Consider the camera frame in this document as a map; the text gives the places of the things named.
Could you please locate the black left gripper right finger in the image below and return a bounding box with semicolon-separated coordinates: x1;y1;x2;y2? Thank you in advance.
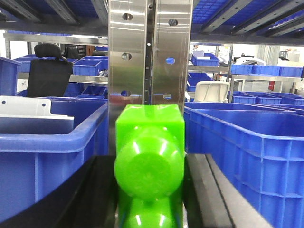
183;154;271;228

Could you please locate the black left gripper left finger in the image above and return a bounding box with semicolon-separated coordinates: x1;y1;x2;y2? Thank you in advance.
0;156;118;228

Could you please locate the green toy block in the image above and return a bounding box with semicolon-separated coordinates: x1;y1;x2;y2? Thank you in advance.
114;104;185;228

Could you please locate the blue bin left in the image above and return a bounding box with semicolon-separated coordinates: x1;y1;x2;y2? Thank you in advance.
0;97;108;221

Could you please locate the blue bin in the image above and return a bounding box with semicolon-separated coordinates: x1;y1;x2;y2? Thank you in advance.
0;97;108;221
184;102;304;228

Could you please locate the blue bin right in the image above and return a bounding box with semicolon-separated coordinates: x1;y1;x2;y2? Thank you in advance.
184;102;304;228

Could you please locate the white plastic chair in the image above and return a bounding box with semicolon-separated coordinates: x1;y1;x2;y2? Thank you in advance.
194;81;230;103

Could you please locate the white plastic part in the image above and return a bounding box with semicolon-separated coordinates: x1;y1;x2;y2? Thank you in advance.
0;95;74;120

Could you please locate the black office chair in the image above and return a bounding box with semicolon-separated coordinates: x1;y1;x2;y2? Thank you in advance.
27;43;73;98

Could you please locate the stainless steel shelf upright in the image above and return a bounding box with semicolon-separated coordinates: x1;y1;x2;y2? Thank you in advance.
108;0;193;155

